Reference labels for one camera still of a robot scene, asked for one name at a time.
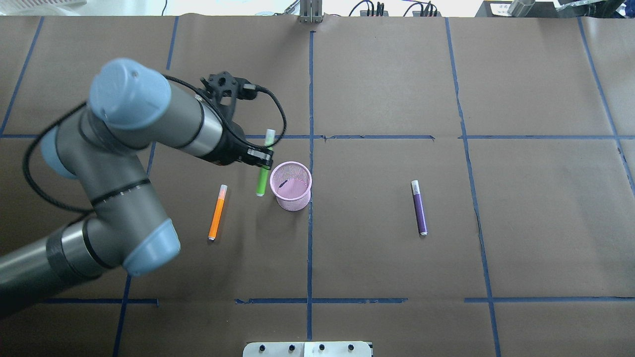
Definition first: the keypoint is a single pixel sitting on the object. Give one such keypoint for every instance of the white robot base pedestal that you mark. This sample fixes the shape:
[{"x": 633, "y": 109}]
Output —
[{"x": 309, "y": 349}]

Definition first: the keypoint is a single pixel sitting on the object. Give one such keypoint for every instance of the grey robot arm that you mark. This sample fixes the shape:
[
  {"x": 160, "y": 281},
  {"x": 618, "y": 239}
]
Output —
[{"x": 129, "y": 107}]

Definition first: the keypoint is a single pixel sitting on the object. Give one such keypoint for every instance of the purple marker pen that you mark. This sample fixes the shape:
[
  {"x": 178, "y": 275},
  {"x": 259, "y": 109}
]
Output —
[{"x": 419, "y": 208}]

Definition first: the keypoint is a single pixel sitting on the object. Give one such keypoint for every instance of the silver metal cup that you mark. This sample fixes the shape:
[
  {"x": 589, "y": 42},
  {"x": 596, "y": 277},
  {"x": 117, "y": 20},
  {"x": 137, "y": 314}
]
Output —
[{"x": 520, "y": 8}]

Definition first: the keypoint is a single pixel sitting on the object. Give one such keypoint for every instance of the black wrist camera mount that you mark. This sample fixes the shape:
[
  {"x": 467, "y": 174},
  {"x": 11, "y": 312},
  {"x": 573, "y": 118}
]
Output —
[{"x": 225, "y": 90}]

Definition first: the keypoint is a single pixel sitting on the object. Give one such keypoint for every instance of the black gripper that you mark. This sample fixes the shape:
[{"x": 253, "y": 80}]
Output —
[{"x": 231, "y": 145}]

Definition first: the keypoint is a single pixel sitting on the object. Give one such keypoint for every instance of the aluminium frame post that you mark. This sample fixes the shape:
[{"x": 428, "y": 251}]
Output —
[{"x": 310, "y": 11}]

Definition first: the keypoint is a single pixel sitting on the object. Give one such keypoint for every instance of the green marker pen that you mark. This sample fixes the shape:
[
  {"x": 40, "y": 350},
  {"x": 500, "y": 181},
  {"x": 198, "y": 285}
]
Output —
[{"x": 263, "y": 175}]

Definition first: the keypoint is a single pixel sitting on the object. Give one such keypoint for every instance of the orange marker pen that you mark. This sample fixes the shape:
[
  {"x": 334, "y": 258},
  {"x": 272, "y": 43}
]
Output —
[{"x": 217, "y": 214}]

